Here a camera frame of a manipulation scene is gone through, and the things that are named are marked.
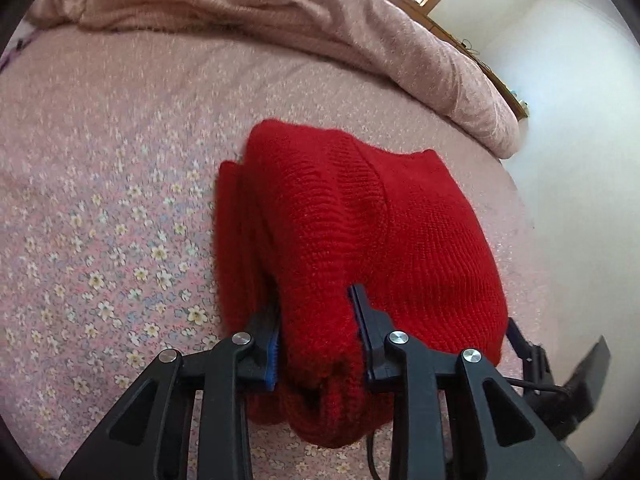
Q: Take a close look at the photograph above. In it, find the black cable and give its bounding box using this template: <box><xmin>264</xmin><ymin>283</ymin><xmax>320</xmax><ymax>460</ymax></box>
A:
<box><xmin>365</xmin><ymin>431</ymin><xmax>378</xmax><ymax>480</ymax></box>

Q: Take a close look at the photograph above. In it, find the pink floral duvet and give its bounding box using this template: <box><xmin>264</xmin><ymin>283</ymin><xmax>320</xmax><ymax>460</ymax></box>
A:
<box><xmin>26</xmin><ymin>0</ymin><xmax>521</xmax><ymax>159</ymax></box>

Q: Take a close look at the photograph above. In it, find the red knitted sweater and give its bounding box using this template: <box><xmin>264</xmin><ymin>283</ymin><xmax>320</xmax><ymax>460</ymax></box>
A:
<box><xmin>215</xmin><ymin>120</ymin><xmax>508</xmax><ymax>448</ymax></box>

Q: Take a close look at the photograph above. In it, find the pink floral bed sheet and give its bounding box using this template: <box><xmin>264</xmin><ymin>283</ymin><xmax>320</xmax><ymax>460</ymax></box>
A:
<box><xmin>1</xmin><ymin>27</ymin><xmax>558</xmax><ymax>476</ymax></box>

